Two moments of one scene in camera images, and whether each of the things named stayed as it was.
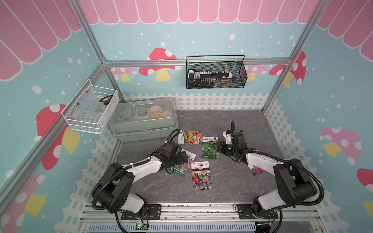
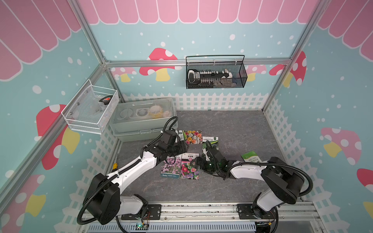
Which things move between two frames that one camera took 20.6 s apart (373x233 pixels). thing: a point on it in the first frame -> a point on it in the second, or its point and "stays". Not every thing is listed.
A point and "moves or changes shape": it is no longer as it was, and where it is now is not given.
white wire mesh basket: x=90 y=109 stays
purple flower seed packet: x=182 y=170 moves or changes shape
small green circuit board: x=140 y=226 stays
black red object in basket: x=106 y=100 stays
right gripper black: x=222 y=144 -> x=203 y=160
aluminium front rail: x=290 y=213 stays
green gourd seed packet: x=210 y=147 stays
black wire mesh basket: x=215 y=71 stays
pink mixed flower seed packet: x=201 y=175 -> x=188 y=171
